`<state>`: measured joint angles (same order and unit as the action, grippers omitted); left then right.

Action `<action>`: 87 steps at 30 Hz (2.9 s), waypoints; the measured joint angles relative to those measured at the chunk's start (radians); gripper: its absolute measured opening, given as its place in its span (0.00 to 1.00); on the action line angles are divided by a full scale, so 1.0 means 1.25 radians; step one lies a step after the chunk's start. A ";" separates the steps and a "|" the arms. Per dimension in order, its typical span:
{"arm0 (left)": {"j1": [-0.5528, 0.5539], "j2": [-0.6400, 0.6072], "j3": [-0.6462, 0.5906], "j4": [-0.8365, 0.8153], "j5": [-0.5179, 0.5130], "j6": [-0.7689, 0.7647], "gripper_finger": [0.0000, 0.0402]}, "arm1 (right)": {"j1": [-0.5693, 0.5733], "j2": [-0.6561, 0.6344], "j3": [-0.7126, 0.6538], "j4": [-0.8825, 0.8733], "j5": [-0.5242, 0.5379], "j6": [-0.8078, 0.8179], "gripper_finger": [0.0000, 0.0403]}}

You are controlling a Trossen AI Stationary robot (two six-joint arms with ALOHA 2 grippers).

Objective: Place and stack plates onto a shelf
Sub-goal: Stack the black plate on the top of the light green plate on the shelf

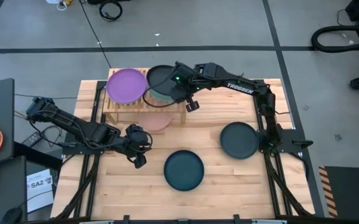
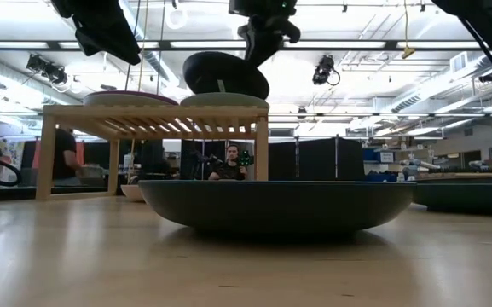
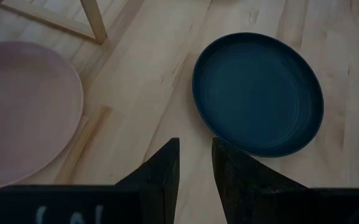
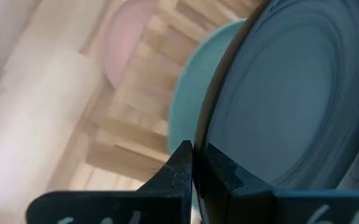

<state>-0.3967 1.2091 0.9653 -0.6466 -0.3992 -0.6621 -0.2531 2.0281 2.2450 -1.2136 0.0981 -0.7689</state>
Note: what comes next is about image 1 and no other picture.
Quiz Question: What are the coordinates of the grey floor cable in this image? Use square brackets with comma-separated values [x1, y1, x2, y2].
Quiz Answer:
[14, 93, 78, 100]

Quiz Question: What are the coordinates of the dark blue-teal plate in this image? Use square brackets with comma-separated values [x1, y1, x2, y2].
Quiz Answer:
[163, 149, 205, 192]

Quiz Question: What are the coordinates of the black vacuum hose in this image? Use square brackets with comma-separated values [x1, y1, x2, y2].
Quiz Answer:
[310, 24, 359, 53]

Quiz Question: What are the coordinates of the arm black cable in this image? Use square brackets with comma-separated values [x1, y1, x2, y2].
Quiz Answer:
[125, 129, 154, 165]
[142, 73, 182, 109]

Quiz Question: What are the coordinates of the hazard-striped black mat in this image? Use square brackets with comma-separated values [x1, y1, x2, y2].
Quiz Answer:
[318, 165, 359, 218]

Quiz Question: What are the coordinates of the black power adapter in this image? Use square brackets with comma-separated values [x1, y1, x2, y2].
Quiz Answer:
[21, 131, 43, 148]

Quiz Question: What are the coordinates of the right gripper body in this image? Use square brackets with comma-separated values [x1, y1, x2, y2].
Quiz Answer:
[170, 61, 200, 113]

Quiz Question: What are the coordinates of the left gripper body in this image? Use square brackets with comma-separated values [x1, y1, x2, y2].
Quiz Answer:
[123, 123, 152, 170]

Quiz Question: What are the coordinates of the mint green plate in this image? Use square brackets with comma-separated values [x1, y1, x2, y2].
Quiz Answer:
[149, 86, 176, 104]

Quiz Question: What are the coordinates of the black computer mouse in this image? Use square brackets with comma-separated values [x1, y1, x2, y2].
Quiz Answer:
[0, 207, 24, 224]

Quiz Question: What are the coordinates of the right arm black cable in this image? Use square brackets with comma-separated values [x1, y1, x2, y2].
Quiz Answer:
[142, 73, 182, 109]

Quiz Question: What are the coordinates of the black aluminium rig frame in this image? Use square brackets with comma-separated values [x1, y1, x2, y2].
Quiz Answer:
[51, 79, 317, 224]

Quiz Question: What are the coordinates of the wooden slatted shelf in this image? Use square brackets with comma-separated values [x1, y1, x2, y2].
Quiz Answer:
[102, 67, 187, 125]

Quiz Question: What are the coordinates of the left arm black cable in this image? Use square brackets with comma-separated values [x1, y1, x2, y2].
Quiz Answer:
[125, 129, 154, 165]

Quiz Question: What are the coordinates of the long thin black cable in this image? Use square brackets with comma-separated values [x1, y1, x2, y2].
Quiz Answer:
[79, 0, 112, 68]

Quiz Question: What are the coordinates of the pink plate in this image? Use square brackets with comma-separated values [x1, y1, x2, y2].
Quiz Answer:
[136, 111, 173, 131]

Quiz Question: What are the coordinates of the black plate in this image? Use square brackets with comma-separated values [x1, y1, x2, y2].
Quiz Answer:
[146, 64, 177, 96]

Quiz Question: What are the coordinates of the purple plate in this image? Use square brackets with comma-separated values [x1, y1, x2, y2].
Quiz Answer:
[106, 68, 148, 105]

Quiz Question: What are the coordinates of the white printed paper sheet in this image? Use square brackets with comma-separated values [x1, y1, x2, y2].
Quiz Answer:
[26, 168, 55, 213]

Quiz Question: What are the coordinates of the coiled black cable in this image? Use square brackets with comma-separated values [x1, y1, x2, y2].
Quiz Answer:
[99, 0, 123, 22]

